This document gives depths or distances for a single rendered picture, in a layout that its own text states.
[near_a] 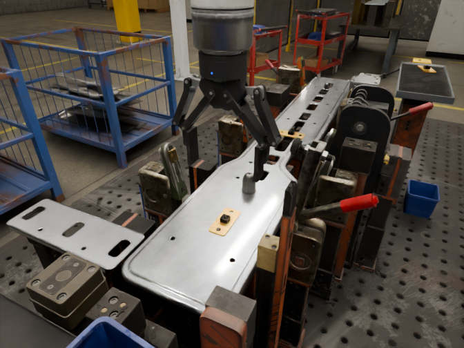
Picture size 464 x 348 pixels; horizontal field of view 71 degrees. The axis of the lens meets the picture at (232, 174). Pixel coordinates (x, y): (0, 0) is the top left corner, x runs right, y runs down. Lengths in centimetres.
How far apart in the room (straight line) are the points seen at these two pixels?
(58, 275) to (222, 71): 39
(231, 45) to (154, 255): 39
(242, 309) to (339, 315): 65
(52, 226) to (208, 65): 47
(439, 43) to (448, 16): 46
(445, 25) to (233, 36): 724
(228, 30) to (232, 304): 34
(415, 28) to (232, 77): 805
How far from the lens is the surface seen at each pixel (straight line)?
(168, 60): 314
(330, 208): 56
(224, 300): 31
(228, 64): 50
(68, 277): 56
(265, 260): 56
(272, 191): 77
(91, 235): 71
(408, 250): 120
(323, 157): 52
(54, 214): 80
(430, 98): 102
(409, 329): 98
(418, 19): 847
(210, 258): 61
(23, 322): 57
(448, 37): 768
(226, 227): 66
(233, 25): 48
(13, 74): 232
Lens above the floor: 144
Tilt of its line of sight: 32 degrees down
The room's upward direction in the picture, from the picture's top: straight up
